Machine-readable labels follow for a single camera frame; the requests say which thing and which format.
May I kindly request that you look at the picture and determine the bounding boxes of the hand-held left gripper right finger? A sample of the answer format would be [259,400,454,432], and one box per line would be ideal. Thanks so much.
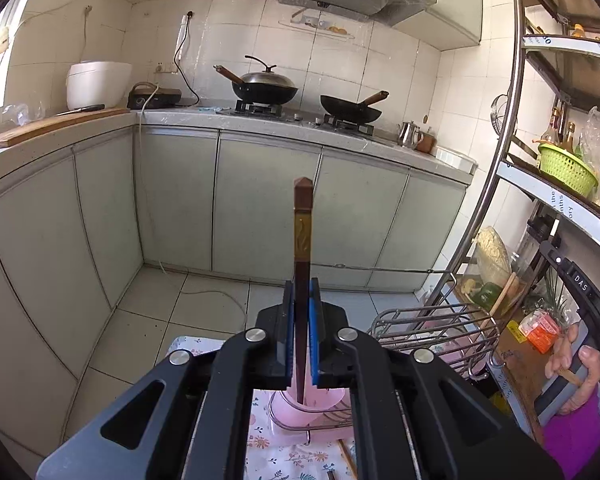
[307,277,566,480]

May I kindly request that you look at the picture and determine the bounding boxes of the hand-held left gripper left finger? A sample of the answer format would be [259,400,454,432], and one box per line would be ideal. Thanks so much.
[35,280,297,480]

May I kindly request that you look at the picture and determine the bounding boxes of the pink plastic utensil cup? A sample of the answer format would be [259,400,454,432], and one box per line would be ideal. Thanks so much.
[270,350,355,427]
[426,320,487,377]

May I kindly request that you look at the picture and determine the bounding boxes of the light wooden chopstick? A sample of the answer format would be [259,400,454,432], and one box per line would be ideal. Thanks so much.
[336,439,359,479]
[490,272,519,317]

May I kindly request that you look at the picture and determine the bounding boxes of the metal wire utensil rack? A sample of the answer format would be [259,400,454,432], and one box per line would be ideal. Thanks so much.
[267,304,502,446]

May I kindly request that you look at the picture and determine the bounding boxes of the person's right forearm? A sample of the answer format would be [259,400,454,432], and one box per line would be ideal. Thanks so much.
[542,392,600,480]

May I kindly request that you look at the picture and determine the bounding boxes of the person's right hand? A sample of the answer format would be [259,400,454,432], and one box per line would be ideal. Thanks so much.
[545,322,600,416]

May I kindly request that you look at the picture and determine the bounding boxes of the green onions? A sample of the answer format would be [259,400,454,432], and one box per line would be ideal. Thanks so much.
[522,280,572,322]

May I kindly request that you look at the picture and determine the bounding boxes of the orange packet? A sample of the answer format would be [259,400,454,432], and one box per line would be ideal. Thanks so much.
[519,309,562,355]

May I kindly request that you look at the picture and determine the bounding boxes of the clear plastic container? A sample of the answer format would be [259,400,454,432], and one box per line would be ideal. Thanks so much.
[455,247,537,317]

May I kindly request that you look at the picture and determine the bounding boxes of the cardboard shelf liner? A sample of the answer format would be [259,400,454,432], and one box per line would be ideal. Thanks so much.
[495,320,557,442]

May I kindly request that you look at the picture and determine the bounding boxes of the green bell pepper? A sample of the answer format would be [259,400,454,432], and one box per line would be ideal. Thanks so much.
[472,282,504,312]

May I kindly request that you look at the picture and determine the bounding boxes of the napa cabbage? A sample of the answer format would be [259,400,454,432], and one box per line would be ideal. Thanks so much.
[472,226,512,287]

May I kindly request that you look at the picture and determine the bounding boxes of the floral tablecloth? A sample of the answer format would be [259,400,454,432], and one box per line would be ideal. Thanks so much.
[167,335,362,480]

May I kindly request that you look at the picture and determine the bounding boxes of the grey base cabinets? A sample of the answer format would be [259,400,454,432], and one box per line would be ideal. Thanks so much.
[0,125,474,411]

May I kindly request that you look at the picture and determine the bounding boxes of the green plastic basket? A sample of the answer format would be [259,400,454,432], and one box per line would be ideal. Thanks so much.
[537,142,600,199]

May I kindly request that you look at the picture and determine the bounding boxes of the glass sauce bottle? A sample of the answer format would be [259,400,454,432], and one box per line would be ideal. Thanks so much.
[540,107,564,147]
[562,122,579,157]

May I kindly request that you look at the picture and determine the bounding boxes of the white plastic box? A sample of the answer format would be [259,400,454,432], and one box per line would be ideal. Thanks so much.
[435,146,469,169]

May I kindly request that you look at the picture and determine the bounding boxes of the metal shelf rack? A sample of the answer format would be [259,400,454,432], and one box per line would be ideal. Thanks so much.
[420,0,600,480]

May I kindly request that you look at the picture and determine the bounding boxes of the metal strainer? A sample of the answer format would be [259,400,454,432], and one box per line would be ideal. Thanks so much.
[490,93,511,137]

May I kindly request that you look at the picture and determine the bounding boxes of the gas stove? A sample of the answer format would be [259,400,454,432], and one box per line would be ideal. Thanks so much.
[232,100,377,137]

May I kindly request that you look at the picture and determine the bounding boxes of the steel kettle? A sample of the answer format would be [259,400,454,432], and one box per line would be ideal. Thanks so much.
[397,120,425,150]

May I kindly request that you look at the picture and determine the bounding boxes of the brown clay pot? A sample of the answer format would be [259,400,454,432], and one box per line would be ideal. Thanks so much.
[416,127,439,155]

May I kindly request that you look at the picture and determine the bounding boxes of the black frying wok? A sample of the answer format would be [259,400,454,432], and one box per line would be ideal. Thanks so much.
[320,90,390,125]

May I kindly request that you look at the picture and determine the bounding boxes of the steel wok lid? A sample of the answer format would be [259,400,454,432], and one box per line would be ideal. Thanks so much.
[240,55,297,90]

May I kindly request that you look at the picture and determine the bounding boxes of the kitchen knife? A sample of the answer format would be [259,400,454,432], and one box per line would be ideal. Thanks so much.
[55,104,106,117]

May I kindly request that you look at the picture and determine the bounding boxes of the white rice cooker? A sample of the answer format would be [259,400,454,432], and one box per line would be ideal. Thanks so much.
[66,61,133,111]

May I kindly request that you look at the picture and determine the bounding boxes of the wooden cutting board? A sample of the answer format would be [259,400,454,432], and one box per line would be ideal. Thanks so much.
[0,107,132,151]

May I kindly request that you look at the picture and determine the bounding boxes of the crumpled plastic bag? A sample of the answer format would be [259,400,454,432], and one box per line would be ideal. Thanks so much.
[2,102,44,127]

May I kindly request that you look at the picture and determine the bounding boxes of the white floor cable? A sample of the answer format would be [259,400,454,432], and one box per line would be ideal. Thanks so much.
[135,85,249,332]

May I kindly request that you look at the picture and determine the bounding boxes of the black wok with wooden handle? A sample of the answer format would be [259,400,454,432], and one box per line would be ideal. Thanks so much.
[215,64,299,105]

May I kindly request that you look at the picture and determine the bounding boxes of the black power cable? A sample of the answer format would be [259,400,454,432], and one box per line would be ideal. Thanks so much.
[173,10,201,107]

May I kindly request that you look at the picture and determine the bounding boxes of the glass wall shelf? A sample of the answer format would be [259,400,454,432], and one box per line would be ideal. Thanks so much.
[278,7,356,42]

